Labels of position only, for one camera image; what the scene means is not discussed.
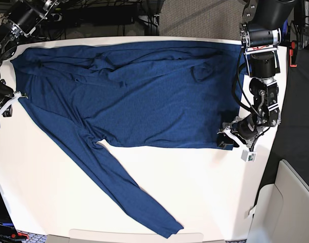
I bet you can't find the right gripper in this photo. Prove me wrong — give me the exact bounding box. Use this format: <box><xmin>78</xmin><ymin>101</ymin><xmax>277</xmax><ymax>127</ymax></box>
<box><xmin>0</xmin><ymin>91</ymin><xmax>28</xmax><ymax>117</ymax></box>

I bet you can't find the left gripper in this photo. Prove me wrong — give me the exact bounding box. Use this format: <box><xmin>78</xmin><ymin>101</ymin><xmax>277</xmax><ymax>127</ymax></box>
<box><xmin>216</xmin><ymin>110</ymin><xmax>271</xmax><ymax>151</ymax></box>

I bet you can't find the blue long-sleeve shirt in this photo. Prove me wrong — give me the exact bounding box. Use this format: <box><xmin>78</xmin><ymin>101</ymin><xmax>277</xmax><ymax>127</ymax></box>
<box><xmin>11</xmin><ymin>41</ymin><xmax>240</xmax><ymax>238</ymax></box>

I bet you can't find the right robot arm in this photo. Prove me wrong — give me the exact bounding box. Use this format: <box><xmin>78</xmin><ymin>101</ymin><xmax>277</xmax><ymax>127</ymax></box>
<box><xmin>0</xmin><ymin>1</ymin><xmax>62</xmax><ymax>110</ymax></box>

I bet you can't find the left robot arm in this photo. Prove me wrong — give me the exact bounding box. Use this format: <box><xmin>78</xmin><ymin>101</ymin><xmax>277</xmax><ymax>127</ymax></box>
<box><xmin>217</xmin><ymin>1</ymin><xmax>296</xmax><ymax>152</ymax></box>

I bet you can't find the red clamp on table edge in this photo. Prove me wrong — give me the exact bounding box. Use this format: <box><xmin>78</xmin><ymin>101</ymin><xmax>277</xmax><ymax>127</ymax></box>
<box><xmin>289</xmin><ymin>40</ymin><xmax>298</xmax><ymax>67</ymax></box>

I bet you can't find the white plastic bin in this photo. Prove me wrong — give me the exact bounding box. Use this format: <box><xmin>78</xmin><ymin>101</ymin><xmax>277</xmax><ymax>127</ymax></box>
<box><xmin>247</xmin><ymin>160</ymin><xmax>309</xmax><ymax>243</ymax></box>

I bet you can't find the black box with red label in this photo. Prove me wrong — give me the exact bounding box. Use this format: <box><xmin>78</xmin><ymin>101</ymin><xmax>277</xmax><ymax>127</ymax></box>
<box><xmin>0</xmin><ymin>193</ymin><xmax>16</xmax><ymax>242</ymax></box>

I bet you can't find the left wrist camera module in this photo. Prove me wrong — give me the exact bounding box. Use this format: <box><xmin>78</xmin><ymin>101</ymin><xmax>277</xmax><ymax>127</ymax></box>
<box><xmin>241</xmin><ymin>150</ymin><xmax>257</xmax><ymax>162</ymax></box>

